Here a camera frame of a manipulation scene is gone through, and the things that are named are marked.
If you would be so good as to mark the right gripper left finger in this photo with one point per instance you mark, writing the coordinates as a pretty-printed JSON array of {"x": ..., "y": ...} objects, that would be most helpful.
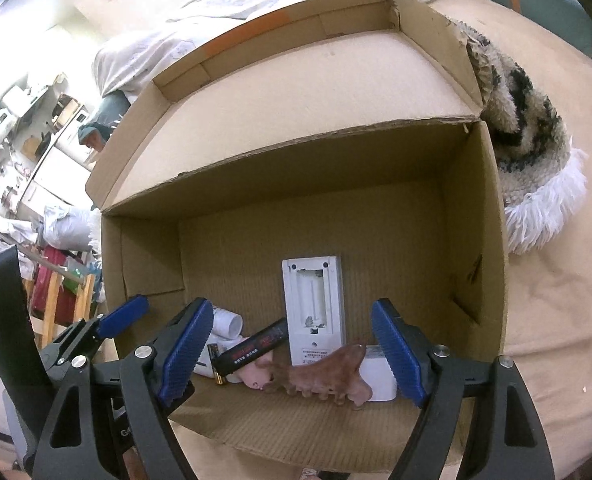
[{"x": 101, "y": 410}]

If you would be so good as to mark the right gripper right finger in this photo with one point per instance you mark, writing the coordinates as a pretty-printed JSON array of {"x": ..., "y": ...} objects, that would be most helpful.
[{"x": 505, "y": 439}]

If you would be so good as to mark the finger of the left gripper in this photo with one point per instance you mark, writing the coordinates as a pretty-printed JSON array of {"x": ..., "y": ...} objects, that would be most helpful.
[{"x": 80, "y": 341}]

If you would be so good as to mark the black lighter with label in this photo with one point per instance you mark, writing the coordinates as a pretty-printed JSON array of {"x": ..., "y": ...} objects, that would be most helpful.
[{"x": 254, "y": 346}]

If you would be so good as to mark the wooden chair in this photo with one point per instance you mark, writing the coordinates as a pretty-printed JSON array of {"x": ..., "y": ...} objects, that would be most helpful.
[{"x": 50, "y": 302}]

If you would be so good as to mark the gold AA battery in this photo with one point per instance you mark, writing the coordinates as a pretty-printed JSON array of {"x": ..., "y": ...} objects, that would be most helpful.
[{"x": 213, "y": 353}]

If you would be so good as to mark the white pill bottle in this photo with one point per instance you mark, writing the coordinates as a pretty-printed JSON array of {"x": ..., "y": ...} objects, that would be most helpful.
[{"x": 226, "y": 334}]

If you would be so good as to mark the grey plastic bag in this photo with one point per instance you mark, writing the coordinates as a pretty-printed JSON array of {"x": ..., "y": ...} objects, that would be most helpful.
[{"x": 73, "y": 229}]

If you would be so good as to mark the pink pig figurine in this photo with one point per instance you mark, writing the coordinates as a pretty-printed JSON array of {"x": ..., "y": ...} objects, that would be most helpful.
[{"x": 258, "y": 373}]

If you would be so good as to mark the beige bed cover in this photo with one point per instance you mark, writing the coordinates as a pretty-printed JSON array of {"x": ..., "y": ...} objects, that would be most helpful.
[{"x": 549, "y": 324}]

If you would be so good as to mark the white square charger case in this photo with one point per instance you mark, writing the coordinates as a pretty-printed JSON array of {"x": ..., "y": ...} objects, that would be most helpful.
[{"x": 375, "y": 371}]

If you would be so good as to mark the pink comb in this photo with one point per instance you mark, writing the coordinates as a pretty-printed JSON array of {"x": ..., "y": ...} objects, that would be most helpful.
[{"x": 337, "y": 376}]

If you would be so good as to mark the white remote back cover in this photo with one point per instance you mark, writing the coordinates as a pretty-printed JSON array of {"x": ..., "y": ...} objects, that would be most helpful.
[{"x": 313, "y": 292}]

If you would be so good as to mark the furry patterned blanket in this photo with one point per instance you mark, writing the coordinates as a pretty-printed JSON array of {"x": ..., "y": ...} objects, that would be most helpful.
[{"x": 541, "y": 172}]

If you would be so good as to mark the cardboard box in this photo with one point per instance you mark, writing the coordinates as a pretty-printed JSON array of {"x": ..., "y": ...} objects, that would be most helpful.
[{"x": 345, "y": 128}]

